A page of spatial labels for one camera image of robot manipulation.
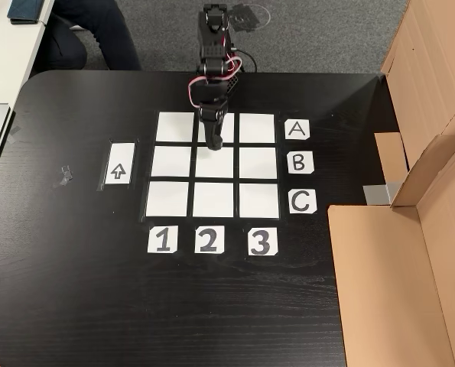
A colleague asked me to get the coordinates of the white paper grid square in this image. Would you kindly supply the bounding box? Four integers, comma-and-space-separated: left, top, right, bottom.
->
192, 182, 235, 219
150, 146, 192, 178
239, 183, 281, 219
239, 147, 278, 180
145, 181, 190, 218
197, 112, 236, 144
239, 113, 276, 145
155, 112, 195, 142
194, 146, 235, 179

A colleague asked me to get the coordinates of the paper sheet letter A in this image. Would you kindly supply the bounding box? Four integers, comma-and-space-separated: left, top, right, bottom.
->
284, 119, 311, 141

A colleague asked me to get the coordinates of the paper sheet letter B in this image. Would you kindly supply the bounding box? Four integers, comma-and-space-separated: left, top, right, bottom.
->
287, 151, 315, 175

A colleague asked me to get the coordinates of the white arrow paper sheet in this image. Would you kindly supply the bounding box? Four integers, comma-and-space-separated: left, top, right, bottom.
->
104, 142, 136, 186

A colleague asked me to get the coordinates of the paper sheet number 2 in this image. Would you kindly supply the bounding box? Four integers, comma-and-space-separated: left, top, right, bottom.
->
194, 225, 226, 255

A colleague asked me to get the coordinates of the paper sheet letter C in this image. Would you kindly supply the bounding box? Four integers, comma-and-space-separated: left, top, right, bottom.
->
288, 190, 318, 215

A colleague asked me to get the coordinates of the paper sheet number 1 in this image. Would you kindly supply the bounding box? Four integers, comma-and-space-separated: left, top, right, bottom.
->
147, 225, 179, 254

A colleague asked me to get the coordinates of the paper sheet number 3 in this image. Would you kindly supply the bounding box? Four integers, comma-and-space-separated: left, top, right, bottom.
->
247, 227, 278, 257

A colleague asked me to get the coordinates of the person's leg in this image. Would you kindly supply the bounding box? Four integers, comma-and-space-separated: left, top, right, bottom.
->
39, 0, 142, 72

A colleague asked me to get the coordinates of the crumpled clear tape piece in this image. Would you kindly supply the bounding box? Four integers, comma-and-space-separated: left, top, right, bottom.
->
53, 164, 74, 189

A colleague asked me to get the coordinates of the grey block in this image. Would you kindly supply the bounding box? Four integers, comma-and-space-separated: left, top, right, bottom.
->
362, 182, 402, 206

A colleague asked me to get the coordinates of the white desk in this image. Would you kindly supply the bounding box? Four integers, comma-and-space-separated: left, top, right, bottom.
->
0, 0, 56, 106

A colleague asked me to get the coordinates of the dark blue notebook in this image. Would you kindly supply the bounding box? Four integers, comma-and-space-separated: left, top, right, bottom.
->
7, 0, 45, 25

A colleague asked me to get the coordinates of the large brown cardboard box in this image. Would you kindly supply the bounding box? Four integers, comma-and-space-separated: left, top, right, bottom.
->
327, 133, 455, 367

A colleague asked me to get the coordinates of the tall brown cardboard panel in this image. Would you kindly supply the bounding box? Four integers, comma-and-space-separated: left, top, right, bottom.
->
379, 0, 455, 169

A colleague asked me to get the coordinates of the black power cable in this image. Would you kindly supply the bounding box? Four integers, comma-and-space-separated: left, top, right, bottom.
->
230, 47, 258, 73

